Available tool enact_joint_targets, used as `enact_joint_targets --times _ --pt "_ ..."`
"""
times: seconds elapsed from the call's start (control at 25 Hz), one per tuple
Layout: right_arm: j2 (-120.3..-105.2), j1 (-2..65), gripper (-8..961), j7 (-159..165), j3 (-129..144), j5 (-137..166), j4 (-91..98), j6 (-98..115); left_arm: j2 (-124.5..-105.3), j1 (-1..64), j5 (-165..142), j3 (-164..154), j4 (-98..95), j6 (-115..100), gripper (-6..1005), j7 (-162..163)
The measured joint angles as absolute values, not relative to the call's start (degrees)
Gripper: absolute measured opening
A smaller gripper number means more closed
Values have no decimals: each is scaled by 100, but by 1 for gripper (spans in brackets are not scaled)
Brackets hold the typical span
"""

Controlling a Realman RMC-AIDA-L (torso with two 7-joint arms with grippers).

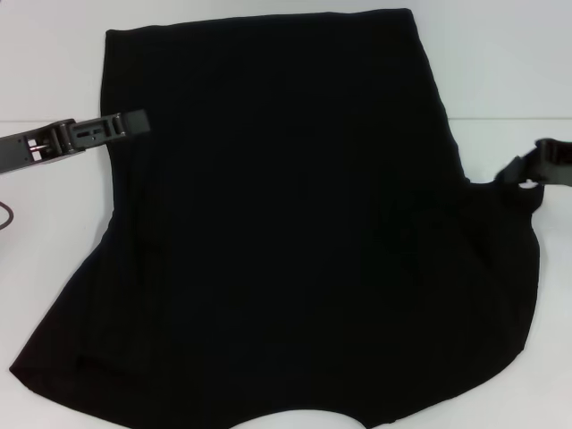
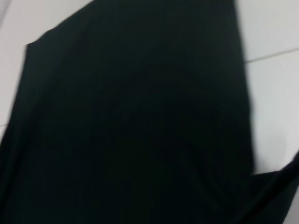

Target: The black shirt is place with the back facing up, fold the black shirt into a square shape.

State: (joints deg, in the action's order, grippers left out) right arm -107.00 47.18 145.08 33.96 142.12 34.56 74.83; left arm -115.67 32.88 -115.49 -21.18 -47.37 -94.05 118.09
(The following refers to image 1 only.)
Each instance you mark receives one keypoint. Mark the black shirt with white print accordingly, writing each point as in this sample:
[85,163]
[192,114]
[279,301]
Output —
[277,223]

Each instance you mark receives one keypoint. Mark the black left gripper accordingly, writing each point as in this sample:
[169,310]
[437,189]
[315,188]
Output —
[27,147]

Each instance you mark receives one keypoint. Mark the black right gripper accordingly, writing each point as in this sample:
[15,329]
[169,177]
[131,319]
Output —
[558,163]

